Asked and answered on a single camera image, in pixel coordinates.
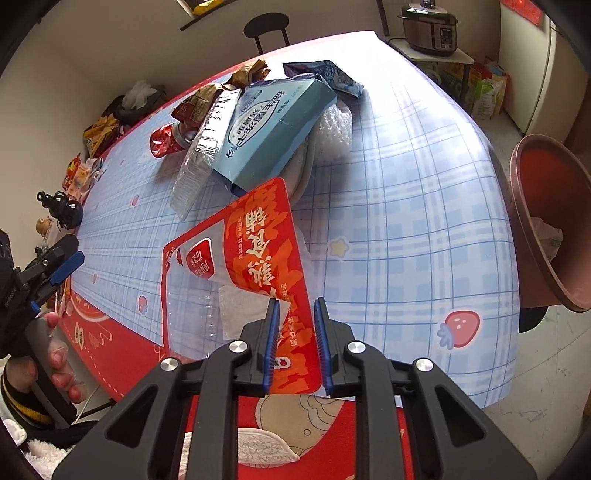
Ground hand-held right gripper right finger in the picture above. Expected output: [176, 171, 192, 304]
[314, 298, 539, 480]

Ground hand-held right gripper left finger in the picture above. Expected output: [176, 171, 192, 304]
[52, 298, 281, 480]

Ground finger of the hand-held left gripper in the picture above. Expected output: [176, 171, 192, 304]
[14, 281, 63, 319]
[25, 234, 85, 286]

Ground red snack bag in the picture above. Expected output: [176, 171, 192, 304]
[161, 176, 324, 397]

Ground light blue cardboard box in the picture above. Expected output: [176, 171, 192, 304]
[210, 78, 338, 197]

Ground reddish brown plastic basin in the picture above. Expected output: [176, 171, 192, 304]
[509, 134, 591, 312]

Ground person's left forearm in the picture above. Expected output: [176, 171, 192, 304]
[0, 371, 98, 480]

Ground person's left hand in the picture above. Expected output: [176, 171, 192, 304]
[4, 311, 86, 403]

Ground black gourd ornament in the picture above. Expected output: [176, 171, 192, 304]
[37, 190, 85, 230]

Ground red snack packets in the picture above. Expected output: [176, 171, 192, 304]
[62, 156, 105, 204]

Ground yellow snack bags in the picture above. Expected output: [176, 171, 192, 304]
[83, 113, 123, 158]

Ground clear plastic tray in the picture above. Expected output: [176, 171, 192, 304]
[171, 90, 243, 220]

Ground blue plaid tablecloth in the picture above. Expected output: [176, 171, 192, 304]
[55, 30, 522, 480]

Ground black bag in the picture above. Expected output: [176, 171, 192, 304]
[113, 80, 168, 125]

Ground brown snack wrapper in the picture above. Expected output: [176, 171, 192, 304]
[172, 84, 232, 125]

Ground white bubble wrap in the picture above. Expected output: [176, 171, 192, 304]
[318, 104, 354, 162]

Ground black stool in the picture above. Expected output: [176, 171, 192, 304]
[518, 302, 549, 334]

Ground crumpled white paper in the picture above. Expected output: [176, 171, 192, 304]
[530, 216, 564, 261]

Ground crumpled brown wrapper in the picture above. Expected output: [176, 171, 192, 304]
[224, 59, 271, 90]

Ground crumpled snack wrapper cup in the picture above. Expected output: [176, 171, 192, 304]
[283, 59, 365, 97]

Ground black window sill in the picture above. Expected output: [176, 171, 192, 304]
[176, 0, 242, 31]

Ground colourful carton box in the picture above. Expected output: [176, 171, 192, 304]
[434, 62, 468, 100]

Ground yellow green plastic bag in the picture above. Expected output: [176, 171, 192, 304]
[471, 76, 508, 120]

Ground small white side table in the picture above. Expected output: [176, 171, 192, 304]
[387, 37, 475, 100]

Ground black chair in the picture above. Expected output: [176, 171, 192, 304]
[243, 15, 288, 55]

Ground red paper bag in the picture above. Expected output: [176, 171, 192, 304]
[468, 58, 506, 86]

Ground steel pressure cooker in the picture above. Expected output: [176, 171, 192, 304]
[398, 0, 459, 58]

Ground white refrigerator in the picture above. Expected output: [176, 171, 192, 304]
[499, 0, 578, 136]

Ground red printed cloth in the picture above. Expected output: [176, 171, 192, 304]
[502, 0, 546, 27]

